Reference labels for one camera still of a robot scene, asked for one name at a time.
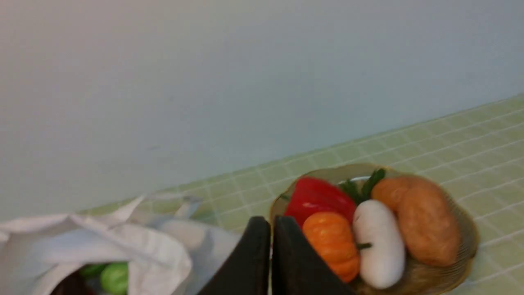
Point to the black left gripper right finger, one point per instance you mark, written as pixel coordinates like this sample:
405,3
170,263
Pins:
296,267

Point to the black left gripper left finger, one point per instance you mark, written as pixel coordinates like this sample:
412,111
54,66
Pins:
246,271

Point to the white cloth tote bag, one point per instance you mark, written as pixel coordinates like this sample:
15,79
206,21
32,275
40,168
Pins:
167,254

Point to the small orange pumpkin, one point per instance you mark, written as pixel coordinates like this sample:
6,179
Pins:
330,235

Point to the red bell pepper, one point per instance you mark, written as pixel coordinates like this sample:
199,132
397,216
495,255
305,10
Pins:
312,195

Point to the white radish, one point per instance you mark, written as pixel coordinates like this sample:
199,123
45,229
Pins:
383,262

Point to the green leafy herb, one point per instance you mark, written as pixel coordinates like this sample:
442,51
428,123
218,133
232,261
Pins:
362,193

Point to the green cucumber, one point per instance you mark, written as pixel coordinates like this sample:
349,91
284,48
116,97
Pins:
107,278

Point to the brown potato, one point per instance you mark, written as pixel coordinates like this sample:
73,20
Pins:
430,230

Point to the green checkered tablecloth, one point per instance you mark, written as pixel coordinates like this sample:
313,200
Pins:
476,155

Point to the gold wire fruit bowl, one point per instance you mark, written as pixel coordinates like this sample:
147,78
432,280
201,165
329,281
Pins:
419,278

